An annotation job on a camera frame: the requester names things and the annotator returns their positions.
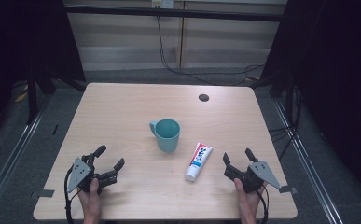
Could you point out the grey tape strip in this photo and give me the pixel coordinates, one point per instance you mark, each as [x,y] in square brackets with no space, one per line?
[288,189]
[46,193]

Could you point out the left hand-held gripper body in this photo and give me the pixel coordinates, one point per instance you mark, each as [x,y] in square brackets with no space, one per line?
[79,171]

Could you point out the white toothpaste tube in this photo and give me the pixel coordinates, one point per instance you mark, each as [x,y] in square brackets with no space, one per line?
[198,161]

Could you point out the black curtain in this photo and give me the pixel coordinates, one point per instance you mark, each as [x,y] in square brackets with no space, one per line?
[333,77]
[22,40]

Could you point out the black stand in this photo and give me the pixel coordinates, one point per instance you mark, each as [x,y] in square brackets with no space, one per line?
[33,93]

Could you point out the white wall socket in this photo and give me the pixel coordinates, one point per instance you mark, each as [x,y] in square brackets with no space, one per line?
[162,3]

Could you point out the black horizontal frame bar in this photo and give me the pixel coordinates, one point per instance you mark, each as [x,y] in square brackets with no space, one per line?
[175,13]

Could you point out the dark round table grommet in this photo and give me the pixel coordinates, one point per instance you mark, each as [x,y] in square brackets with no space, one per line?
[203,97]

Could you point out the teal cup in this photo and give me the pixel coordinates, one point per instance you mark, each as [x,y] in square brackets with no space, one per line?
[168,140]

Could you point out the yellow floor scrap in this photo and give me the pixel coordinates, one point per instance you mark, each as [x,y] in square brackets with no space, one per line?
[21,97]

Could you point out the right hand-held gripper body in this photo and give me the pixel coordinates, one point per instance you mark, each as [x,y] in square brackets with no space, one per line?
[260,172]

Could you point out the metal floor rail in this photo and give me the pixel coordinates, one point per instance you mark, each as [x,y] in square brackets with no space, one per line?
[10,161]
[308,165]

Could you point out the person's right hand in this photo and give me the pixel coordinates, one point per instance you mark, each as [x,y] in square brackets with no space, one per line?
[248,202]

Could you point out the person's left hand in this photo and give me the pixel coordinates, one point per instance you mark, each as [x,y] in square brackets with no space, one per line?
[91,200]

